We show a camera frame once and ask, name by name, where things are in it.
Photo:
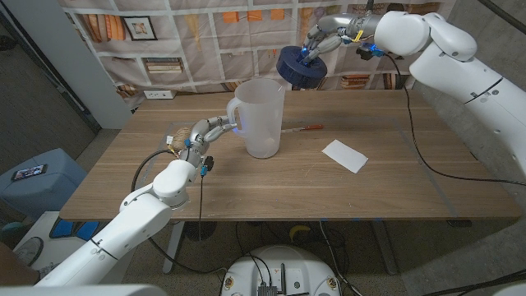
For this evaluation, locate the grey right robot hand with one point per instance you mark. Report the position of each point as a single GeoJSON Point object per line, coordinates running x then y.
{"type": "Point", "coordinates": [333, 26]}

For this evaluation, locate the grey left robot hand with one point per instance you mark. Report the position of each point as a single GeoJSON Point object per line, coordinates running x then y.
{"type": "Point", "coordinates": [203, 131]}

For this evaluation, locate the dark blue pitcher lid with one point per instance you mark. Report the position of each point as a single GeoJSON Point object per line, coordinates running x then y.
{"type": "Point", "coordinates": [293, 72]}

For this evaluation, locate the translucent plastic pitcher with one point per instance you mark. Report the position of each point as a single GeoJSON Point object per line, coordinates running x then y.
{"type": "Point", "coordinates": [263, 123]}

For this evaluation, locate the white left shoulder cover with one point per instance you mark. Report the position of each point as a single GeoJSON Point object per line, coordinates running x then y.
{"type": "Point", "coordinates": [82, 291]}

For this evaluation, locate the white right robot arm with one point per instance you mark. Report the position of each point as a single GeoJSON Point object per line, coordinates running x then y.
{"type": "Point", "coordinates": [460, 61]}

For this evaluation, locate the white right shoulder cover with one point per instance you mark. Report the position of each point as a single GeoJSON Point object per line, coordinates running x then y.
{"type": "Point", "coordinates": [511, 290]}

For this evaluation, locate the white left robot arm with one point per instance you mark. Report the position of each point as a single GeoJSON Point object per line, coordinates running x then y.
{"type": "Point", "coordinates": [135, 218]}

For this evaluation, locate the brown twine ball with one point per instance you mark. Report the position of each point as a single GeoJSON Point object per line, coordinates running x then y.
{"type": "Point", "coordinates": [180, 137]}

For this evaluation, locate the printed bookshelf backdrop cloth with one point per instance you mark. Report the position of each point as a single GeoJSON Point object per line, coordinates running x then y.
{"type": "Point", "coordinates": [205, 41]}

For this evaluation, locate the black round floor object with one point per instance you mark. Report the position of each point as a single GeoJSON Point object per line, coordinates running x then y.
{"type": "Point", "coordinates": [200, 231]}

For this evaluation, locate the white table leg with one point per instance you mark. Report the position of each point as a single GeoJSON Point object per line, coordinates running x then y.
{"type": "Point", "coordinates": [172, 251]}

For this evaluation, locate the white paper sheet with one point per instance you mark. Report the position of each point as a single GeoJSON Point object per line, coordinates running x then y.
{"type": "Point", "coordinates": [343, 155]}

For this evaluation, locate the yellow object under table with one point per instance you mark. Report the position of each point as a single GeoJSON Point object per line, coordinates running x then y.
{"type": "Point", "coordinates": [299, 231]}

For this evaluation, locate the white robot torso base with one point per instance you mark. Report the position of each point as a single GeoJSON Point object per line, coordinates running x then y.
{"type": "Point", "coordinates": [283, 263]}

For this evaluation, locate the blue storage box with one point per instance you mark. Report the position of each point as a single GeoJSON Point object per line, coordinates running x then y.
{"type": "Point", "coordinates": [41, 193]}

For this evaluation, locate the black smartphone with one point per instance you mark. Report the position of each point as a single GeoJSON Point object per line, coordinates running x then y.
{"type": "Point", "coordinates": [29, 172]}

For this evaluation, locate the grey sneaker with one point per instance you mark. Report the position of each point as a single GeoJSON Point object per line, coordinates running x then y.
{"type": "Point", "coordinates": [29, 251]}

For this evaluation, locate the grey table leg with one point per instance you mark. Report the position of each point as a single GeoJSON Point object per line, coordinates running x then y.
{"type": "Point", "coordinates": [386, 251]}

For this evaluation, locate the white wall power outlet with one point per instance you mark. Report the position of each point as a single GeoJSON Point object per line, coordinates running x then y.
{"type": "Point", "coordinates": [159, 94]}

